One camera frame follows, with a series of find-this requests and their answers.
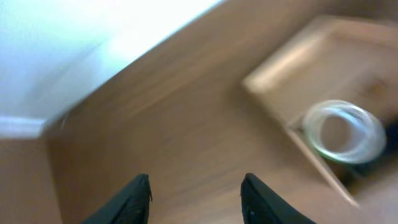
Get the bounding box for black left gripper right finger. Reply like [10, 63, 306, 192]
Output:
[240, 173, 315, 224]

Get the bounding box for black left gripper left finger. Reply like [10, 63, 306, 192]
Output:
[82, 174, 152, 224]

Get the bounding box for beige masking tape roll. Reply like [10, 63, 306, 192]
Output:
[302, 100, 387, 164]

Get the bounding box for brown cardboard box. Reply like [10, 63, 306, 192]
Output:
[243, 16, 397, 206]

